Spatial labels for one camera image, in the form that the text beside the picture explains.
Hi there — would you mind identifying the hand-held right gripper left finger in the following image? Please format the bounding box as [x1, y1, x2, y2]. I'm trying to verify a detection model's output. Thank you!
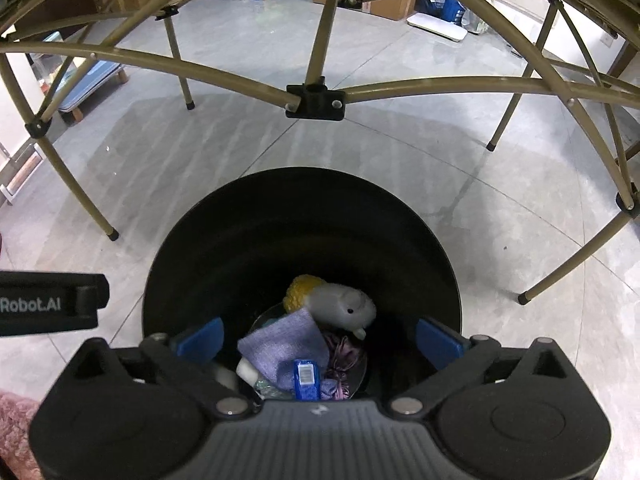
[64, 316, 253, 419]

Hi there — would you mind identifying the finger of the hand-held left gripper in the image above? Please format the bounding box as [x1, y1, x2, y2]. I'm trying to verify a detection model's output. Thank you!
[75, 273, 111, 311]

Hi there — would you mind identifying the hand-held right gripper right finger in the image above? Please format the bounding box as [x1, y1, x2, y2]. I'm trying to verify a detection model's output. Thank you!
[389, 316, 577, 419]

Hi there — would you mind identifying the white foam wedge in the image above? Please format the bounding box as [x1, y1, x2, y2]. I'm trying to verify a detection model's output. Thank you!
[235, 357, 262, 387]

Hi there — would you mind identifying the lavender plush cloth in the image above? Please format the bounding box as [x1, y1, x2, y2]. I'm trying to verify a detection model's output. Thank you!
[237, 308, 332, 395]

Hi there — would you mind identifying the purple string bundle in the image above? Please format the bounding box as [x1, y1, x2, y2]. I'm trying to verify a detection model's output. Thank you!
[322, 331, 369, 401]

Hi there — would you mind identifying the yellow and white plush toy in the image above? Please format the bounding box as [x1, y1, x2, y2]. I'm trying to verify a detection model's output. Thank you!
[282, 274, 377, 341]

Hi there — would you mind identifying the small blue box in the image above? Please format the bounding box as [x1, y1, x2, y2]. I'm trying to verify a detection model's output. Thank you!
[292, 358, 321, 401]

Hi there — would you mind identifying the black round bin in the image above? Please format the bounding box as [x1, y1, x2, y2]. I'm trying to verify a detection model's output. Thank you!
[141, 167, 463, 402]

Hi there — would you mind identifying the pink fuzzy clothing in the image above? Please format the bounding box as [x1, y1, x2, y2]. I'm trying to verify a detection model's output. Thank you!
[0, 389, 40, 480]

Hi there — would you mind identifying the blue tray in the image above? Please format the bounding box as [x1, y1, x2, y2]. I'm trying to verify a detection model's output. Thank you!
[56, 59, 127, 114]

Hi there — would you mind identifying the khaki folding table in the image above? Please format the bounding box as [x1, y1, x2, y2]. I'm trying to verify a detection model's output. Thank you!
[0, 0, 640, 307]

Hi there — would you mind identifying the white floor scale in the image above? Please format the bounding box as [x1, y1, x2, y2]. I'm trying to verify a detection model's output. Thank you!
[406, 12, 469, 41]

